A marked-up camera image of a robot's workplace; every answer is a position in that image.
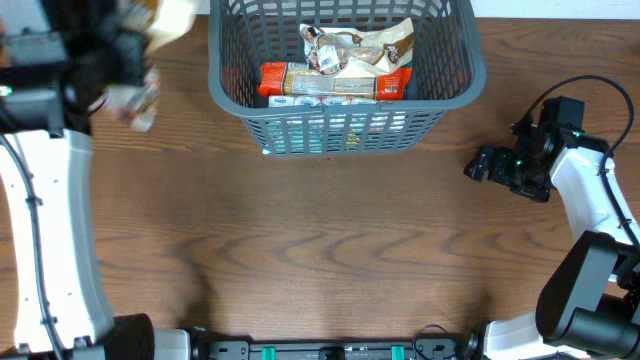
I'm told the mint green wipes pack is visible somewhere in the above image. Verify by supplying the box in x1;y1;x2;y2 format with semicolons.
263;120;324;155

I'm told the PanTree snack pouch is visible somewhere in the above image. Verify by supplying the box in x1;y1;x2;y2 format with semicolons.
103;0;198;132
298;19;415;76

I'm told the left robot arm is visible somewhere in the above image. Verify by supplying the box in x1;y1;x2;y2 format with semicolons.
1;0;196;359

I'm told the grey plastic basket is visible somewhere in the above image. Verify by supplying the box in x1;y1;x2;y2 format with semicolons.
208;0;486;157

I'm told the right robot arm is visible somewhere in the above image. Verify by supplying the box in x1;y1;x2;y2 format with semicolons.
464;97;639;359

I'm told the orange biscuit packet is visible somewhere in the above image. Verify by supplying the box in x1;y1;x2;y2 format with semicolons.
257;62;412;101

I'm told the green Nescafe coffee bag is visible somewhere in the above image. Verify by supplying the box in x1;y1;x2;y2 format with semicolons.
402;61;418;100

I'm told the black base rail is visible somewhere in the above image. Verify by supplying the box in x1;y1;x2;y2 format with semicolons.
190;332;481;360

